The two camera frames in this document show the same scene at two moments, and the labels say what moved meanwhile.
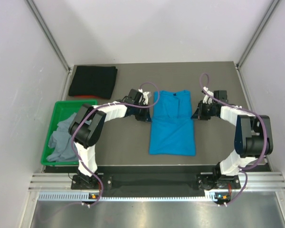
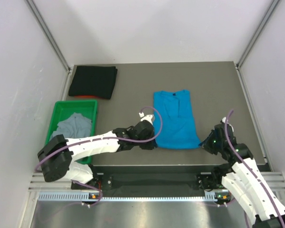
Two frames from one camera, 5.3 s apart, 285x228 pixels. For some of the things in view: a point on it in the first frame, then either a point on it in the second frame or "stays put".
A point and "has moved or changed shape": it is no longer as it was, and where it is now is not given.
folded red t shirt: x=76 y=96 stays put
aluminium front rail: x=50 y=182 stays put
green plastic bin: x=61 y=110 stays put
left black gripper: x=145 y=117 → x=151 y=145
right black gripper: x=198 y=113 → x=205 y=144
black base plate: x=211 y=187 stays put
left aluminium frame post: x=48 y=32 stays put
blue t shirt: x=172 y=132 has moved or changed shape
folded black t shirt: x=99 y=80 stays put
